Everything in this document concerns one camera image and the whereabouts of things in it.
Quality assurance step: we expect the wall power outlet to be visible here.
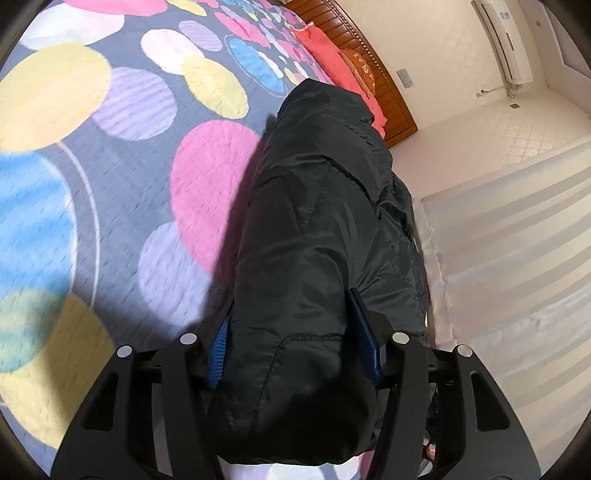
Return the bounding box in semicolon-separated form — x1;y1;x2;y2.
397;69;414;89

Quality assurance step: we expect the person's hand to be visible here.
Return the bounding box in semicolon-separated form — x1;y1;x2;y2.
423;441;436;462

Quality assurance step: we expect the white air conditioner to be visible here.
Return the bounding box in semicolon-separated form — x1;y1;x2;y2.
471;0;534;86

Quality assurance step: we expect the red pillow blanket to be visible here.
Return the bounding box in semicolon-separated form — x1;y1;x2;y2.
294;23;387;138

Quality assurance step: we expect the black puffer jacket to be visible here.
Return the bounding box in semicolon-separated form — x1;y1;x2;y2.
208;79;429;465

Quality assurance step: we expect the wooden headboard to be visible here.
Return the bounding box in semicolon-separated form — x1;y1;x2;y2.
287;0;418;147

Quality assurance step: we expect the colourful polka dot bedspread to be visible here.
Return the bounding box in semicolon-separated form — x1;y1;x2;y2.
1;1;356;479

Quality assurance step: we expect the right beige curtain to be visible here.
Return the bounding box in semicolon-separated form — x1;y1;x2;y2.
415;138;590;470

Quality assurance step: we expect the orange embroidered cushion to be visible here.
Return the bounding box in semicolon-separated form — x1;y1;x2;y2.
339;49;376;95

